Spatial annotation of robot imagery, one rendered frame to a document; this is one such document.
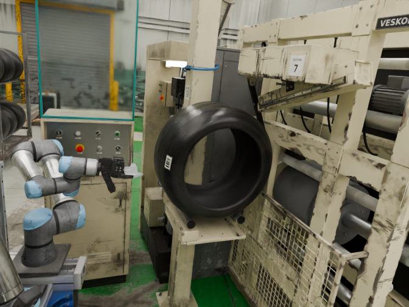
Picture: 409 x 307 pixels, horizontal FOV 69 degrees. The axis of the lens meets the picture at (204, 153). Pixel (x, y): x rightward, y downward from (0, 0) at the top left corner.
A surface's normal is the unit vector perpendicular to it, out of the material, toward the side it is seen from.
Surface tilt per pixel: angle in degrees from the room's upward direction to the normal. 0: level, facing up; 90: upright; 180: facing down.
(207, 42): 90
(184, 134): 63
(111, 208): 90
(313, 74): 90
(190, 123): 56
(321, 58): 90
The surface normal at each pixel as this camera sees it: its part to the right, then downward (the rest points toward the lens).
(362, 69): 0.36, -0.02
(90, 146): 0.34, 0.29
